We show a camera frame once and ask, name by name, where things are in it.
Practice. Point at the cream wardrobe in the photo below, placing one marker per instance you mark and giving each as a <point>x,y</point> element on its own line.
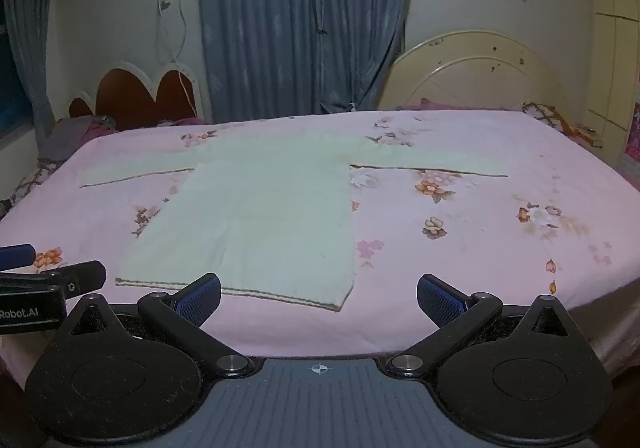
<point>612,53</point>

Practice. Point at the patterned pillow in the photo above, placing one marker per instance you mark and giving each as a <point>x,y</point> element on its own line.
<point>555,118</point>

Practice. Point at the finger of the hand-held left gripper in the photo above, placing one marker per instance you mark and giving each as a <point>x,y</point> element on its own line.
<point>15,255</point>
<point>82,276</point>

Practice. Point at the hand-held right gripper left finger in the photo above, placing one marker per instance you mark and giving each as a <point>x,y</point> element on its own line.
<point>201,298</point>

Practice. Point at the cream round headboard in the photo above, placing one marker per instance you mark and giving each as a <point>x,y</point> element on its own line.
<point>480,73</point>

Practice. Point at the brown heart-shaped headboard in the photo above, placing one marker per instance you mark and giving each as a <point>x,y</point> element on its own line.
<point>132,95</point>

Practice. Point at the narrow blue curtain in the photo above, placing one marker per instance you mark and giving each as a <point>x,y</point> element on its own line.
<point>27,28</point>

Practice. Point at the white towel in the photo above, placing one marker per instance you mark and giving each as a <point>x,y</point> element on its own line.
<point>270,208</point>

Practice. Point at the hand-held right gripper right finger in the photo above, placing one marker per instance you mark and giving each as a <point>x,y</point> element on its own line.
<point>440,300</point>

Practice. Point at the wide blue curtain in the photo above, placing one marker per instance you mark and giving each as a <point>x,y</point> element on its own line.
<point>300,23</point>

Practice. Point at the grey and pink cloth pile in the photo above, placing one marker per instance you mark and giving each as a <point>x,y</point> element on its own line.
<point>65,138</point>

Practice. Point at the pink wardrobe poster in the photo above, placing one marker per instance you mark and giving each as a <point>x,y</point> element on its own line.
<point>634,135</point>

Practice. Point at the pink floral bed sheet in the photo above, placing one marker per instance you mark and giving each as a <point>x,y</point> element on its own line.
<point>475,238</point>

